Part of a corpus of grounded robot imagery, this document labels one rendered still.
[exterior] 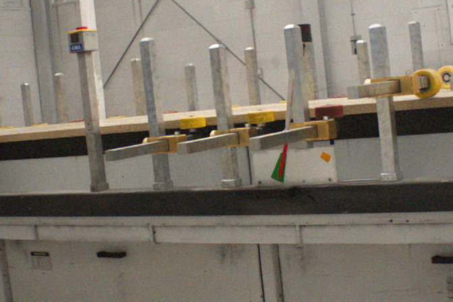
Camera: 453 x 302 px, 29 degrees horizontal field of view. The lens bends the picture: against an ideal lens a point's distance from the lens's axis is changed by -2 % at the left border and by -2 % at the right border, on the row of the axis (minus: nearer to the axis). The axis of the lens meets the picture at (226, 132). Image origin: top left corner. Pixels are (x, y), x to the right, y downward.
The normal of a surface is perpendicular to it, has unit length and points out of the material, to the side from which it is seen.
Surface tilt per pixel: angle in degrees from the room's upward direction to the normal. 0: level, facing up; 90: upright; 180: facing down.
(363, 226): 90
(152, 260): 90
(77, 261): 90
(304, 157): 90
